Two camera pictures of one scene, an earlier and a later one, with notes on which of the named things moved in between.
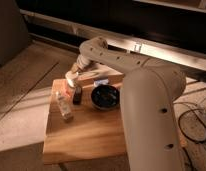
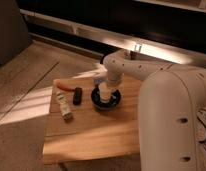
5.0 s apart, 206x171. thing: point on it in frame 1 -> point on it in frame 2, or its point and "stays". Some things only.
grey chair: (11, 31) stays
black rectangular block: (77, 97) stays
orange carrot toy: (67, 89) -> (64, 85)
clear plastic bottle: (65, 100) stays
